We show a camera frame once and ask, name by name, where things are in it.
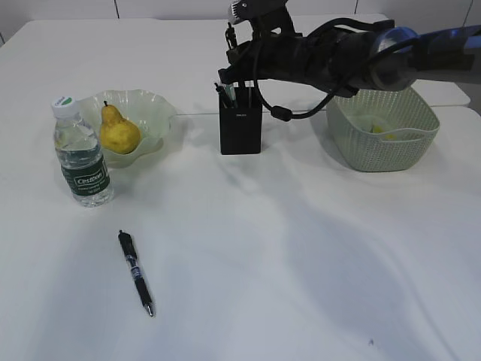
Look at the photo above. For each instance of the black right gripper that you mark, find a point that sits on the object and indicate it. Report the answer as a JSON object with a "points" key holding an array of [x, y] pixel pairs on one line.
{"points": [[321, 62]]}

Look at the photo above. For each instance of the yellow white waste paper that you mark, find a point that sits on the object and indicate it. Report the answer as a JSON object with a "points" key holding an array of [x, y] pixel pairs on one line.
{"points": [[384, 130]]}

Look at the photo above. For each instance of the mint green pen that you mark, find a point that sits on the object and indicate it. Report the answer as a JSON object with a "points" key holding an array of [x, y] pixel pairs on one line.
{"points": [[230, 89]]}

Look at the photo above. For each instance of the black pen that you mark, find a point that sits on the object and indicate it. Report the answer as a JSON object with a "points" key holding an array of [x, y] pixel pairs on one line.
{"points": [[223, 96], [230, 37], [129, 251]]}

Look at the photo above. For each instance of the yellow pear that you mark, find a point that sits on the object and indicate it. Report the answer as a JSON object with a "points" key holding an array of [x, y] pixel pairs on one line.
{"points": [[118, 134]]}

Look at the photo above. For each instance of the clear plastic water bottle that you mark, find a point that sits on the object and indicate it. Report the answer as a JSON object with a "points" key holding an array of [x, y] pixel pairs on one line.
{"points": [[80, 156]]}

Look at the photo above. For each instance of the blue grey right robot arm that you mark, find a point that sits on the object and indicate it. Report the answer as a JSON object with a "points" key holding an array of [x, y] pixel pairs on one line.
{"points": [[451, 55]]}

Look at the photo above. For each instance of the green woven plastic basket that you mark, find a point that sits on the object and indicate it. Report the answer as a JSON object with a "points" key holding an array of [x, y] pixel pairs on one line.
{"points": [[415, 123]]}

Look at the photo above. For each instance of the black square pen holder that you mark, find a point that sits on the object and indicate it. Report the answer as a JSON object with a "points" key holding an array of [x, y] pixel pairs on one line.
{"points": [[240, 128]]}

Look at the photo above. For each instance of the pale green glass plate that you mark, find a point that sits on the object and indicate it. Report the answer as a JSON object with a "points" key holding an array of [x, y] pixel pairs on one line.
{"points": [[150, 112]]}

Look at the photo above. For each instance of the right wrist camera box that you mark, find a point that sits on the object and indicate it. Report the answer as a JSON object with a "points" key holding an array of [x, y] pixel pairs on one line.
{"points": [[263, 15]]}

